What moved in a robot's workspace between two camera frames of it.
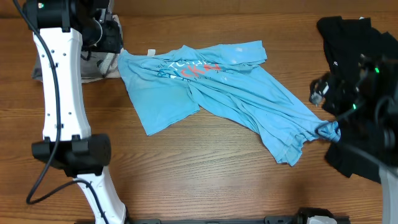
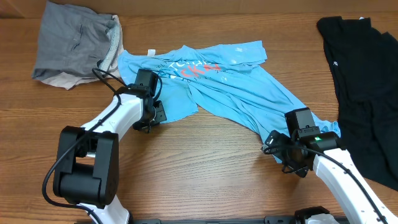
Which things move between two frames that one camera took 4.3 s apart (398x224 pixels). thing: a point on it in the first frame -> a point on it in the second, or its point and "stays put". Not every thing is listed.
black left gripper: [114, 41] -> [161, 116]
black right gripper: [339, 86] -> [301, 169]
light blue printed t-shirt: [168, 84] stays put
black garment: [361, 61] stays put
